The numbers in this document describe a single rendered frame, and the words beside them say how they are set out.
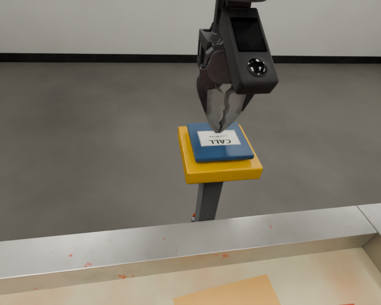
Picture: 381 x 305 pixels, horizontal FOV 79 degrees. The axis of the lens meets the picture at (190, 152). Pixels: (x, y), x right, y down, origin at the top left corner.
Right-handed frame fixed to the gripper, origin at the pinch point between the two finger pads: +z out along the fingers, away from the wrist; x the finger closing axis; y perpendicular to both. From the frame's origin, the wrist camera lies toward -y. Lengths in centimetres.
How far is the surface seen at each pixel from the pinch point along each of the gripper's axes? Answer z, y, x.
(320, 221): -0.1, -18.9, -7.4
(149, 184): 99, 73, 16
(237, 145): 2.0, -2.3, -2.8
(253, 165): 3.6, -5.6, -4.9
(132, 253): -0.1, -20.0, 14.0
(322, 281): 3.4, -24.0, -6.1
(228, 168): 3.7, -5.9, -0.6
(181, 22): 49, 290, -30
